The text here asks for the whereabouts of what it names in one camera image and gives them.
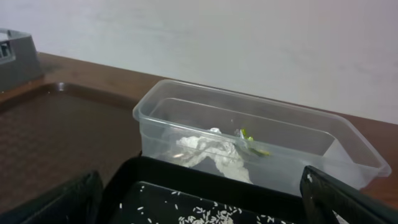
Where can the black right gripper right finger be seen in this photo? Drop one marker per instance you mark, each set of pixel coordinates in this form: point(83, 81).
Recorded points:
point(325, 198)

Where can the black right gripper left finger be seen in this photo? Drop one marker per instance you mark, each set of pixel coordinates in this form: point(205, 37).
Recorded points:
point(74, 201)

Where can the green snack wrapper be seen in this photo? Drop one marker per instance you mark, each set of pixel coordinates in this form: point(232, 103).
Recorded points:
point(245, 142)

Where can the white tissue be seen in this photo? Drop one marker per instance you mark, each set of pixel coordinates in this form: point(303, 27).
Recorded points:
point(224, 154)

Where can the black waste tray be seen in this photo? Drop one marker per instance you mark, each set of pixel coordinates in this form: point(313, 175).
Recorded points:
point(207, 186)

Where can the grey dishwasher rack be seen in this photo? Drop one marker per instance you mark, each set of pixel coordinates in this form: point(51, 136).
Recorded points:
point(19, 59)

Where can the dark brown serving tray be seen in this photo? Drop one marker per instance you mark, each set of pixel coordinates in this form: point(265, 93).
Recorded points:
point(58, 131)

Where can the spilled rice pile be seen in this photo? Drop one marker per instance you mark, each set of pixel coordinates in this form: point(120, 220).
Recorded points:
point(211, 216)

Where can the clear plastic bin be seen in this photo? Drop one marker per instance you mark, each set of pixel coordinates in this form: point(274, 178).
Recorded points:
point(295, 136)

